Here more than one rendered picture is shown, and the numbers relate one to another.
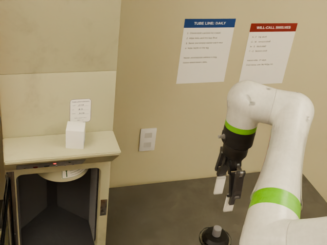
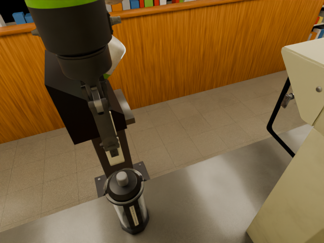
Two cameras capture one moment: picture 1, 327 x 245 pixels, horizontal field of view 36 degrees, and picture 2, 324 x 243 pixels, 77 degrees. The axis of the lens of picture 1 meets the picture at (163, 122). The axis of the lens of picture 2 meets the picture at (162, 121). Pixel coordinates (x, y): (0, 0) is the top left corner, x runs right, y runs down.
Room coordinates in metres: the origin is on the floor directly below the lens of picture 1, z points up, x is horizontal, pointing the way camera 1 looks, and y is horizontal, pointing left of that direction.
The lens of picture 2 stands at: (1.51, -0.10, 1.66)
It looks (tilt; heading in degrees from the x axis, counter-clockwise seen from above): 42 degrees down; 182
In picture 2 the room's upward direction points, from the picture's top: 3 degrees counter-clockwise
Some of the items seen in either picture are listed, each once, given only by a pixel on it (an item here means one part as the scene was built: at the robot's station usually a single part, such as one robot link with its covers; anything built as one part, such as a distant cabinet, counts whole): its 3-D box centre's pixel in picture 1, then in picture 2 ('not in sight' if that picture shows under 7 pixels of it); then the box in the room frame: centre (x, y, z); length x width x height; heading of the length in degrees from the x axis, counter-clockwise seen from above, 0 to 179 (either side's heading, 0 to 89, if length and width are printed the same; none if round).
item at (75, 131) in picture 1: (75, 135); not in sight; (1.17, 0.24, 1.54); 0.05 x 0.05 x 0.06; 7
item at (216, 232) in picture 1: (216, 235); (123, 182); (1.22, -0.22, 1.18); 0.09 x 0.09 x 0.07
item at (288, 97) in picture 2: not in sight; (286, 100); (0.89, 0.36, 1.18); 0.02 x 0.02 x 0.06; 14
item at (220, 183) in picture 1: (219, 185); (114, 152); (1.26, -0.20, 1.35); 0.03 x 0.01 x 0.07; 111
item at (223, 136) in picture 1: (237, 134); (77, 24); (1.22, -0.22, 1.58); 0.12 x 0.09 x 0.06; 111
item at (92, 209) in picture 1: (55, 190); not in sight; (1.33, 0.34, 1.19); 0.26 x 0.24 x 0.35; 111
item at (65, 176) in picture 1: (62, 158); not in sight; (1.31, 0.32, 1.34); 0.18 x 0.18 x 0.05
